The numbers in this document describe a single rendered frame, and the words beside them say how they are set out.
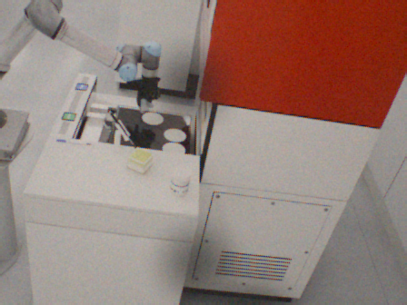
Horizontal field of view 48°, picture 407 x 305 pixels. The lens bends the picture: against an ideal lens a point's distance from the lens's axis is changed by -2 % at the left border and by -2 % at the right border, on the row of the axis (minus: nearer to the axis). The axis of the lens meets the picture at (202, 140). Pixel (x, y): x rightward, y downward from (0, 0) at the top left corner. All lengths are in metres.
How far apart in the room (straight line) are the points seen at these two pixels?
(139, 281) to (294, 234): 0.78
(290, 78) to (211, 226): 0.83
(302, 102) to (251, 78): 0.23
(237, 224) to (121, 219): 0.69
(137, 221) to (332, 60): 0.91
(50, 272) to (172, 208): 0.61
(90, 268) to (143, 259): 0.22
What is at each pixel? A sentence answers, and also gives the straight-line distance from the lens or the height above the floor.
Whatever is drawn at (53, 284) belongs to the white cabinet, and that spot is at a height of 0.46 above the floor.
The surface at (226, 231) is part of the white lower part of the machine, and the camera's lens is 2.23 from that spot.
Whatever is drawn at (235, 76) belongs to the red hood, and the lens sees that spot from 1.72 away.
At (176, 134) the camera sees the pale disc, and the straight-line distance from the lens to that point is 2.13.
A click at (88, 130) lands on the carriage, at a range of 2.13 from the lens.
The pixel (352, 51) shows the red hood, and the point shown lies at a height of 1.52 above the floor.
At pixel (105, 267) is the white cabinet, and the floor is 0.62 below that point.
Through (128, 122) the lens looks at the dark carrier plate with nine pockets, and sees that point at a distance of 2.17.
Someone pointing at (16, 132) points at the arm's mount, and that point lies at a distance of 2.13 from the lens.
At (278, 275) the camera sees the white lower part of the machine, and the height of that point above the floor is 0.25.
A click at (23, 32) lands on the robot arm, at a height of 1.28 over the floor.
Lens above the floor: 2.13
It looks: 35 degrees down
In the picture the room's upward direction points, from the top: 12 degrees clockwise
